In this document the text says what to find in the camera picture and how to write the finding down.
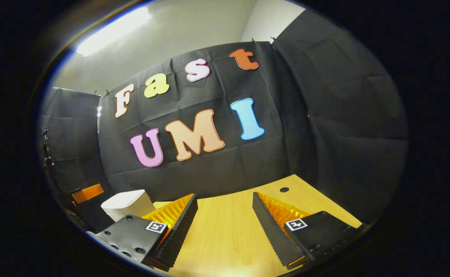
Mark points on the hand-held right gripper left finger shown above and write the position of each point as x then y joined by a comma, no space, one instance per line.
178,231

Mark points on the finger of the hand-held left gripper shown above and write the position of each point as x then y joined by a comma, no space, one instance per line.
88,193

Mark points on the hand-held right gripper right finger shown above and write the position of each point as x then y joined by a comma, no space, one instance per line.
271,231

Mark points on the white desktop garbage bin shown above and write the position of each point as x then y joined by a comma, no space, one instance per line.
128,204

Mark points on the wooden desktop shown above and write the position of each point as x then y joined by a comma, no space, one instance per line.
224,231

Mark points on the black backdrop cloth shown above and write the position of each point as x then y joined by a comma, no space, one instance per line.
325,115

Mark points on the ceiling light panel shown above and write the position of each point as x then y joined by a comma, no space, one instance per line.
113,30

